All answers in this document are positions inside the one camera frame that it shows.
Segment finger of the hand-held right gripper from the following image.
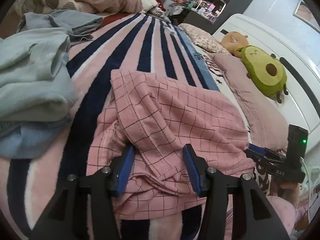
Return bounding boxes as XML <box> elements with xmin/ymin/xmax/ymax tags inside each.
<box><xmin>248</xmin><ymin>143</ymin><xmax>287</xmax><ymax>159</ymax></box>
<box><xmin>244</xmin><ymin>149</ymin><xmax>278</xmax><ymax>167</ymax></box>

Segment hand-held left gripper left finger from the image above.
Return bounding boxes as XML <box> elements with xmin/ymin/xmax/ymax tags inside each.
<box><xmin>31</xmin><ymin>145</ymin><xmax>136</xmax><ymax>240</ymax></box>

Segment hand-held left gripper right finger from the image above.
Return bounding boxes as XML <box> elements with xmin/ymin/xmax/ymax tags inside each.
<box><xmin>182</xmin><ymin>144</ymin><xmax>290</xmax><ymax>240</ymax></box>

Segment pink checked pants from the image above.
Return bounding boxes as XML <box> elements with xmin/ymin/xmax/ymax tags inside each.
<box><xmin>86</xmin><ymin>69</ymin><xmax>257</xmax><ymax>220</ymax></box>

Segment person's right forearm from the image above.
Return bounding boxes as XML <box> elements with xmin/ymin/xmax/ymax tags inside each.
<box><xmin>266</xmin><ymin>195</ymin><xmax>298</xmax><ymax>235</ymax></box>

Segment person's right hand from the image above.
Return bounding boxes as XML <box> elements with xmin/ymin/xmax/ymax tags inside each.
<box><xmin>277</xmin><ymin>179</ymin><xmax>300</xmax><ymax>207</ymax></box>

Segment brown patterned cloth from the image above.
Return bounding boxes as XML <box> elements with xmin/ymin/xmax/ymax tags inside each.
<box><xmin>252</xmin><ymin>162</ymin><xmax>279</xmax><ymax>197</ymax></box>

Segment pink pillow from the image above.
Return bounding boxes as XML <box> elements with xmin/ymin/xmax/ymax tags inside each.
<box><xmin>212</xmin><ymin>54</ymin><xmax>290</xmax><ymax>150</ymax></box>

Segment printed white bed sheet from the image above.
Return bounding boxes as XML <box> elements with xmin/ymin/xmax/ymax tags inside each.
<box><xmin>192</xmin><ymin>44</ymin><xmax>253</xmax><ymax>133</ymax></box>

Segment green avocado plush toy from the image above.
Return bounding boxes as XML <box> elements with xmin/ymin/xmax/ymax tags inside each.
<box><xmin>240</xmin><ymin>45</ymin><xmax>288</xmax><ymax>103</ymax></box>

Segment white headboard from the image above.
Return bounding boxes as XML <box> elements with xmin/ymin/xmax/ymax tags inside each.
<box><xmin>212</xmin><ymin>14</ymin><xmax>320</xmax><ymax>155</ymax></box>

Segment brown plush toy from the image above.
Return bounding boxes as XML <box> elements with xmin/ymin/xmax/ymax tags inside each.
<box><xmin>221</xmin><ymin>31</ymin><xmax>249</xmax><ymax>57</ymax></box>

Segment floral pillow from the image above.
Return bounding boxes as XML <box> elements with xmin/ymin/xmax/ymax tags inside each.
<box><xmin>178</xmin><ymin>23</ymin><xmax>230</xmax><ymax>55</ymax></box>

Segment striped blanket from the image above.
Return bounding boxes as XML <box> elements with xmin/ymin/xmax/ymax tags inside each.
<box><xmin>0</xmin><ymin>12</ymin><xmax>250</xmax><ymax>240</ymax></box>

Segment light green cloth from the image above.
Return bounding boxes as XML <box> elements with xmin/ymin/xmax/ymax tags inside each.
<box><xmin>0</xmin><ymin>27</ymin><xmax>79</xmax><ymax>130</ymax></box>

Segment dark shelf unit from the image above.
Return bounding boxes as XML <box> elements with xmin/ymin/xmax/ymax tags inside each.
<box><xmin>170</xmin><ymin>0</ymin><xmax>264</xmax><ymax>24</ymax></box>

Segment grey-blue cloth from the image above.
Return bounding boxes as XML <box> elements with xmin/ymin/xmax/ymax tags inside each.
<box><xmin>16</xmin><ymin>9</ymin><xmax>104</xmax><ymax>46</ymax></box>

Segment white plush cushion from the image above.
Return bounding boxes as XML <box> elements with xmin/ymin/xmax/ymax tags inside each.
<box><xmin>141</xmin><ymin>0</ymin><xmax>160</xmax><ymax>12</ymax></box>

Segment white cable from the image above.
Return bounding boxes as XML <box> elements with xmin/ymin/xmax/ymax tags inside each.
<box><xmin>300</xmin><ymin>155</ymin><xmax>316</xmax><ymax>227</ymax></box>

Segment framed wall picture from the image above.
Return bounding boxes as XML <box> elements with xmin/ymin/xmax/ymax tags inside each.
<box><xmin>292</xmin><ymin>0</ymin><xmax>317</xmax><ymax>27</ymax></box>

